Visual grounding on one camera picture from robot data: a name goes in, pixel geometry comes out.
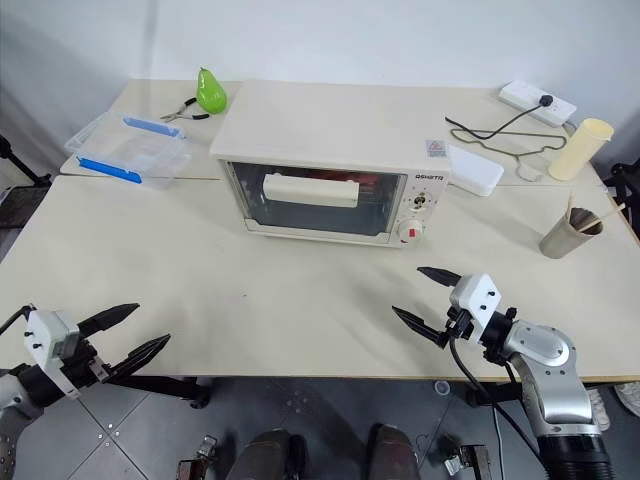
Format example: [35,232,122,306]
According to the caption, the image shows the black table leg frame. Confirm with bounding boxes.
[463,378,527,407]
[105,374,212,407]

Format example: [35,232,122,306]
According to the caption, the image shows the red object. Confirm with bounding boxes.
[304,168,402,197]

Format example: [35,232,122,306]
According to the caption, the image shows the glass oven door with handle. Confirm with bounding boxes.
[224,160,409,237]

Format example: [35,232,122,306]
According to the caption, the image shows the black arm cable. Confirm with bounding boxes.
[0,303,36,337]
[446,335,547,469]

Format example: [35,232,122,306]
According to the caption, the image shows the white rectangular box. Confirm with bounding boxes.
[446,143,505,198]

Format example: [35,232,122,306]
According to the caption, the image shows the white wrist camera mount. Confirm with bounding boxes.
[447,272,503,347]
[23,308,82,400]

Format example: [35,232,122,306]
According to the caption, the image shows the wooden chopstick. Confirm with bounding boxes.
[578,203,628,234]

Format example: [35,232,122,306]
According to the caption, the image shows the white power strip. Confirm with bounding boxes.
[498,79,579,128]

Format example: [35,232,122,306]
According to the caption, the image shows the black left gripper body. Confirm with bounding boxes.
[59,335,112,389]

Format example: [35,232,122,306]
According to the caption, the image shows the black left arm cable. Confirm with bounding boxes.
[0,303,36,337]

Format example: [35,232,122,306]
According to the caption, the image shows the clear box with blue latches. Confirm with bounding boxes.
[63,110,194,193]

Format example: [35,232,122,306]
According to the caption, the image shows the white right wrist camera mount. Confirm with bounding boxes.
[447,272,503,347]

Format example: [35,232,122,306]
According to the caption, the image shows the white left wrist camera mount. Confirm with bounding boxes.
[23,308,82,400]

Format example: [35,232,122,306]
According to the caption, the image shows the green pear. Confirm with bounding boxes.
[196,66,231,116]

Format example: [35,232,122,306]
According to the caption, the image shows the black handled pliers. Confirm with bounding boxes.
[160,96,211,123]

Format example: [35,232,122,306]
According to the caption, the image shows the metal caster bracket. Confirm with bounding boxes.
[437,433,495,477]
[175,433,222,480]

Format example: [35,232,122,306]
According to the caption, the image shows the cream cylindrical cup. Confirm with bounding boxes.
[547,117,615,182]

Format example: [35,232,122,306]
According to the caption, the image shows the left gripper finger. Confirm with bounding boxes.
[106,333,173,384]
[77,301,141,338]

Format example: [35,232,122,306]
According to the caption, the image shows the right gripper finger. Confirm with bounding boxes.
[390,305,448,348]
[416,265,463,290]

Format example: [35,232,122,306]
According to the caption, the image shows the grey wire hanger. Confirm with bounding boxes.
[450,126,569,182]

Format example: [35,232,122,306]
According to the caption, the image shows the cream toaster oven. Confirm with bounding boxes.
[208,79,454,251]

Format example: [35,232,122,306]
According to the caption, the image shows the white shoe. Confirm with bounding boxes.
[613,382,640,412]

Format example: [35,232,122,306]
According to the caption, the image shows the metal cup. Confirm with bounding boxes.
[538,206,606,260]

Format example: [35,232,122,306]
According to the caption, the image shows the dark rounded shape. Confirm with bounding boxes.
[243,428,307,480]
[366,422,422,480]

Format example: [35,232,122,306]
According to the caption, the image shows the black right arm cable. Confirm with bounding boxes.
[446,335,547,469]

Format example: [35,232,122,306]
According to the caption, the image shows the black plug with cable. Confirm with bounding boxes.
[444,93,557,142]

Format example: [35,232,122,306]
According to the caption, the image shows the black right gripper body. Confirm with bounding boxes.
[438,305,479,349]

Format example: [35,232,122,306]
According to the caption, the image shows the black tripod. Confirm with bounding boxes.
[606,161,640,237]
[0,133,53,187]

